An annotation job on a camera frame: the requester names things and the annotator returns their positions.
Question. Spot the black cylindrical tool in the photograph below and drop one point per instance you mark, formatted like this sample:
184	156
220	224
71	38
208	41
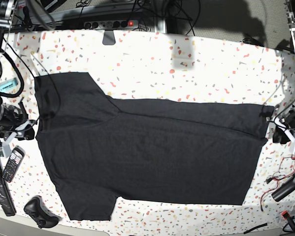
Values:
286	189

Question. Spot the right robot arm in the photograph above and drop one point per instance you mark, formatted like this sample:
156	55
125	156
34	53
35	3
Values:
7	10

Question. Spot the black remote control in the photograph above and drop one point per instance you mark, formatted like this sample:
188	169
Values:
13	164

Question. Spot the power strip with red switch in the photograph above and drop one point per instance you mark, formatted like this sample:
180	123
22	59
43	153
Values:
111	25

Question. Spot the black game controller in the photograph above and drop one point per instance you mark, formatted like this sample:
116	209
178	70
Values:
34	210

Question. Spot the black T-shirt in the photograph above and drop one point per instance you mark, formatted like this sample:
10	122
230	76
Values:
97	148

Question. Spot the red black clamp right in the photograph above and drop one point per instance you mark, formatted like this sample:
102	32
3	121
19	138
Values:
290	221

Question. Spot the thin black stick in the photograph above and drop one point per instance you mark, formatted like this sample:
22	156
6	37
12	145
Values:
255	228

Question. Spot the light blue highlighter marker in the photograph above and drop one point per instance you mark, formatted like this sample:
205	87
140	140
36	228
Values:
8	85

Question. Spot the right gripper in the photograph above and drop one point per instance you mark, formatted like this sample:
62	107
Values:
13	120

